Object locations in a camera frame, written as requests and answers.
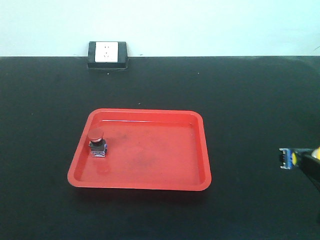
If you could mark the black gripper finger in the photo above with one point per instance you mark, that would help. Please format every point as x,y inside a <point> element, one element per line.
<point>310,166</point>

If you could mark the yellow mushroom push button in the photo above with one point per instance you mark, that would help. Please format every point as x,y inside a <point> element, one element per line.
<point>298,157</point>

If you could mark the red mushroom push button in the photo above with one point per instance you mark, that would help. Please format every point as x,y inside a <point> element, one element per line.
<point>97,144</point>

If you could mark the red plastic tray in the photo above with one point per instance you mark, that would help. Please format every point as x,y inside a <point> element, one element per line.
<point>149,149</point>

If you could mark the white wall socket black box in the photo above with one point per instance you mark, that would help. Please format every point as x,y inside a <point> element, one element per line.
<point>107,55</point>

